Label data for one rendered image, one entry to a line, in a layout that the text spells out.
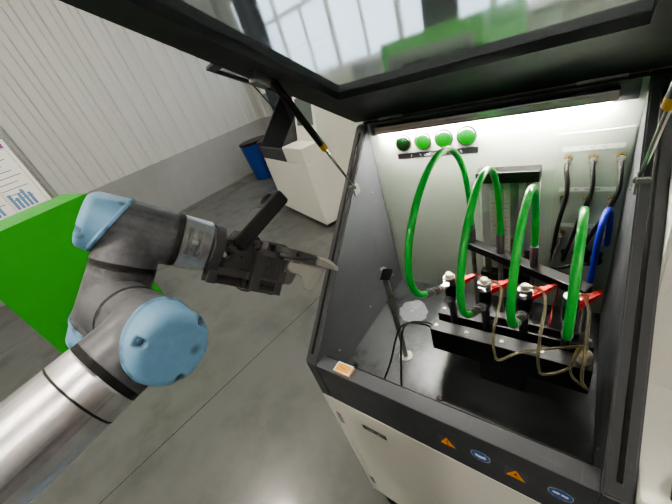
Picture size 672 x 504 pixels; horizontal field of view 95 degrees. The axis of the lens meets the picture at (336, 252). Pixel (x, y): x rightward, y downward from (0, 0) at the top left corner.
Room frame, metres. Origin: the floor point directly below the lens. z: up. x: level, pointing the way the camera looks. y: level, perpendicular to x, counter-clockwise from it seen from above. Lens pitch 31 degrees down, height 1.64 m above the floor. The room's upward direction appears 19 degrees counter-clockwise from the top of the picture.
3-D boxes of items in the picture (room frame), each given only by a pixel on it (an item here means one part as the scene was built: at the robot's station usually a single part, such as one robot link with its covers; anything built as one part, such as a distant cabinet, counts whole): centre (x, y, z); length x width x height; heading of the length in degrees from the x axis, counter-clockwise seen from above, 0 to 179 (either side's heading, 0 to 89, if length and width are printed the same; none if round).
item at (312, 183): (4.03, -0.03, 1.00); 1.30 x 1.09 x 1.99; 23
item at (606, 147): (0.58, -0.60, 1.20); 0.13 x 0.03 x 0.31; 45
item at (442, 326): (0.48, -0.32, 0.91); 0.34 x 0.10 x 0.15; 45
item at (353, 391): (0.40, -0.07, 0.87); 0.62 x 0.04 x 0.16; 45
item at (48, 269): (2.99, 2.59, 0.65); 0.95 x 0.86 x 1.30; 135
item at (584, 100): (0.76, -0.43, 1.43); 0.54 x 0.03 x 0.02; 45
